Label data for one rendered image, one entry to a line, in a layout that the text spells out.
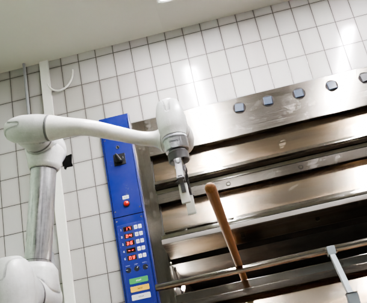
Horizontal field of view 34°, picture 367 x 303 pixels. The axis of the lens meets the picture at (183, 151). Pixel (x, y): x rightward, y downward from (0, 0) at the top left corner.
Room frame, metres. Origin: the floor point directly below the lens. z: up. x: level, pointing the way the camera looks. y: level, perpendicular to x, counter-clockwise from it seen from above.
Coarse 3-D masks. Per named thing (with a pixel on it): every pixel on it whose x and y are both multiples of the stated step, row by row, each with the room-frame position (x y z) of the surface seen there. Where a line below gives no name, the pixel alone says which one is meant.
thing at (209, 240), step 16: (304, 208) 2.63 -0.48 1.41; (320, 208) 2.62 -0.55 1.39; (336, 208) 2.64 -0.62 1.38; (352, 208) 2.68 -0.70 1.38; (240, 224) 2.65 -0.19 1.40; (256, 224) 2.65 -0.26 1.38; (272, 224) 2.68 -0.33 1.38; (288, 224) 2.72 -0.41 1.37; (304, 224) 2.76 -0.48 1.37; (320, 224) 2.79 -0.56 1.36; (176, 240) 2.67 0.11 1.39; (192, 240) 2.69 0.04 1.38; (208, 240) 2.73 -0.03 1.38; (224, 240) 2.77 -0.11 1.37; (240, 240) 2.80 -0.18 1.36; (176, 256) 2.84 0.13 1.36
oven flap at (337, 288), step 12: (348, 276) 2.80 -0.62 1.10; (360, 276) 2.79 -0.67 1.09; (288, 288) 2.82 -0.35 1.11; (300, 288) 2.81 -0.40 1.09; (312, 288) 2.80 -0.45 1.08; (324, 288) 2.80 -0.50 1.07; (336, 288) 2.79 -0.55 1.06; (360, 288) 2.77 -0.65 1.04; (240, 300) 2.84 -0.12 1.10; (252, 300) 2.83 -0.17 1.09; (264, 300) 2.82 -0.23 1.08; (276, 300) 2.81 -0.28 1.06; (288, 300) 2.80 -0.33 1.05; (300, 300) 2.79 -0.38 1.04; (312, 300) 2.78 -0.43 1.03; (324, 300) 2.78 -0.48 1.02; (336, 300) 2.77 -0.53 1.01; (360, 300) 2.75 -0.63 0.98
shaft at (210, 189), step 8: (208, 184) 1.46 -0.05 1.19; (208, 192) 1.46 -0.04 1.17; (216, 192) 1.48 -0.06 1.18; (216, 200) 1.53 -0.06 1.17; (216, 208) 1.60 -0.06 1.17; (216, 216) 1.70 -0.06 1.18; (224, 216) 1.72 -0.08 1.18; (224, 224) 1.79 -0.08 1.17; (224, 232) 1.88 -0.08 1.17; (232, 240) 2.02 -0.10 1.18; (232, 248) 2.13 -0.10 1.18; (232, 256) 2.27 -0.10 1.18; (240, 264) 2.44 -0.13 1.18
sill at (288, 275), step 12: (324, 264) 2.77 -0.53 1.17; (348, 264) 2.76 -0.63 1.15; (264, 276) 2.79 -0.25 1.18; (276, 276) 2.79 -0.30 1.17; (288, 276) 2.78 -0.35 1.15; (300, 276) 2.78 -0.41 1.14; (216, 288) 2.81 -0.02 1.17; (228, 288) 2.81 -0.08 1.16; (240, 288) 2.80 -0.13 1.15; (180, 300) 2.82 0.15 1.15; (192, 300) 2.82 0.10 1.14
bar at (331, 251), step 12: (360, 240) 2.39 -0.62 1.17; (300, 252) 2.41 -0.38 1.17; (312, 252) 2.40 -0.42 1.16; (324, 252) 2.40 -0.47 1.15; (252, 264) 2.42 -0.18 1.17; (264, 264) 2.42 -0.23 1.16; (276, 264) 2.42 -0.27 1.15; (336, 264) 2.34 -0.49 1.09; (192, 276) 2.45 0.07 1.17; (204, 276) 2.44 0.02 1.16; (216, 276) 2.44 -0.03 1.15; (156, 288) 2.45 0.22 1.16; (168, 288) 2.46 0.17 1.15; (348, 288) 2.22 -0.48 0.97; (348, 300) 2.18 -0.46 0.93
